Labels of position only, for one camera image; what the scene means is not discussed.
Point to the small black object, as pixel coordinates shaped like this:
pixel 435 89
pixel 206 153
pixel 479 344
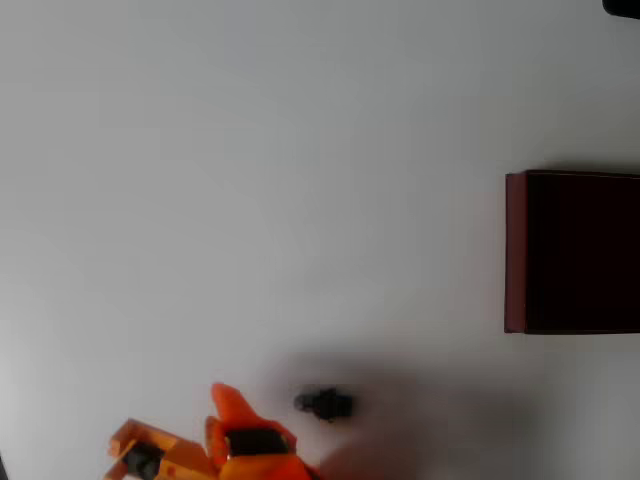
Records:
pixel 327 404

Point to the dark red open box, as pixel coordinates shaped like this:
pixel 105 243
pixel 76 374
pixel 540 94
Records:
pixel 575 255

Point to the black object at table edge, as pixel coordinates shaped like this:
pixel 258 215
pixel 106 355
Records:
pixel 624 7

